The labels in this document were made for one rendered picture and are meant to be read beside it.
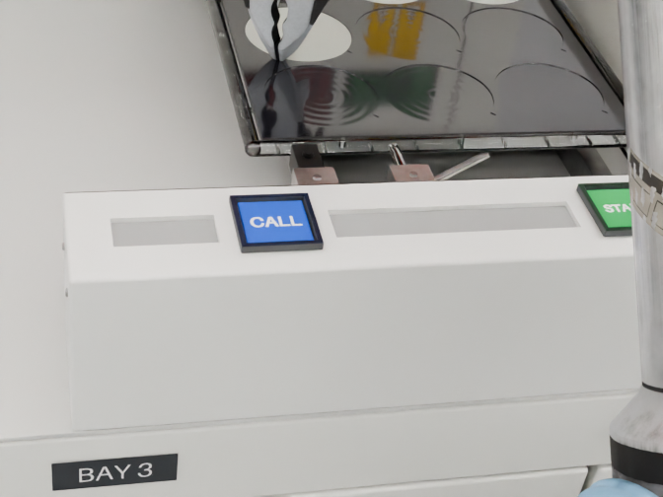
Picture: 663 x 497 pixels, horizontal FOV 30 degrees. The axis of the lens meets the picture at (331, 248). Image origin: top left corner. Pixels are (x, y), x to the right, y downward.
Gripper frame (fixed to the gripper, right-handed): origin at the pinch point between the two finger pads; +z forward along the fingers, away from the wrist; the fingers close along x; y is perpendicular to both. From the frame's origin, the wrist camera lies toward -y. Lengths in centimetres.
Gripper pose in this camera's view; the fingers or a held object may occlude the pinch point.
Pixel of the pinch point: (277, 50)
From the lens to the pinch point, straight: 113.3
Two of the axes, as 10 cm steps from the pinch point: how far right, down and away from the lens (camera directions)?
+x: -9.4, -2.8, 1.7
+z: -1.2, 7.7, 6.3
